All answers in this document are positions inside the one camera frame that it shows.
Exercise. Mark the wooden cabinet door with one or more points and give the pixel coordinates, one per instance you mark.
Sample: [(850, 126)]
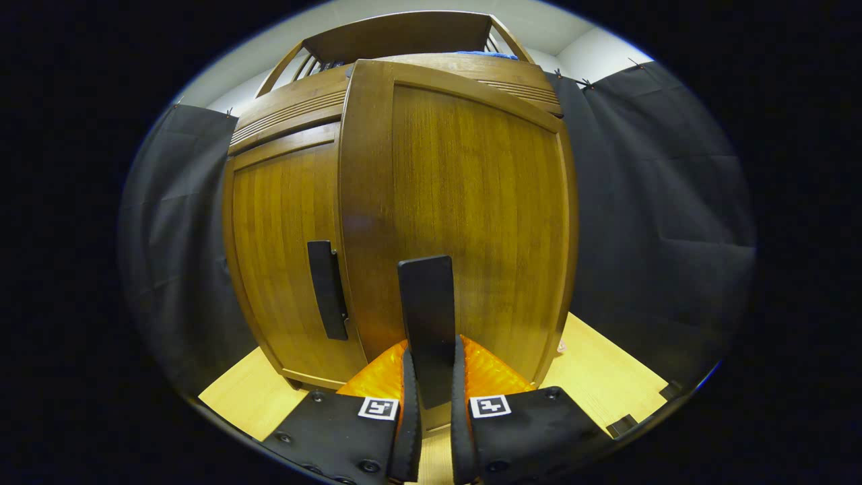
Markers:
[(471, 202), (283, 236)]

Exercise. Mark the wooden double-door shoe cabinet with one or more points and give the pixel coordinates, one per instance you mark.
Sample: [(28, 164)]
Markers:
[(404, 37)]

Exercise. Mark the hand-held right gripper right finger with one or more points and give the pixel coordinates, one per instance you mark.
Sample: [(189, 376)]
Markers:
[(532, 431)]

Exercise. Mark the wooden ribbed drawer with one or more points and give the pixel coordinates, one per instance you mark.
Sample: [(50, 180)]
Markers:
[(289, 111)]

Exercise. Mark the blue folded towel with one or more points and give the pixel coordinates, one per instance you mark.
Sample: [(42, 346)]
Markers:
[(488, 54)]

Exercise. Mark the black backdrop cloth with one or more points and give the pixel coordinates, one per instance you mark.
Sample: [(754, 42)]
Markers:
[(660, 202)]

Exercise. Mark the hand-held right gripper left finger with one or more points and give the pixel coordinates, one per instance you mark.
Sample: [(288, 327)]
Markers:
[(337, 431)]

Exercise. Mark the black table clamp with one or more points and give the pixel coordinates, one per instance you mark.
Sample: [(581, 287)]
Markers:
[(621, 426), (671, 391)]

